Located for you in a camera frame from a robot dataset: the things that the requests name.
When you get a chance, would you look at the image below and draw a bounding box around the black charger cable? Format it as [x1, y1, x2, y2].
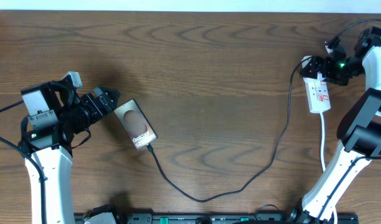
[146, 55, 316, 203]

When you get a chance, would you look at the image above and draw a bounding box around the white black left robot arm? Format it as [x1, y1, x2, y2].
[19, 80, 120, 223]

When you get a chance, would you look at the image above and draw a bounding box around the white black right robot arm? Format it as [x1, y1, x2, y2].
[288, 27, 381, 223]

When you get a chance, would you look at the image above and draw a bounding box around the white power strip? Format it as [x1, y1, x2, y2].
[303, 72, 331, 114]

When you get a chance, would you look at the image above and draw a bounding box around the white power strip cord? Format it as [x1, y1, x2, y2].
[319, 112, 339, 224]

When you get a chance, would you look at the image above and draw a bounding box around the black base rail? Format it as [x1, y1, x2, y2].
[73, 212, 359, 224]

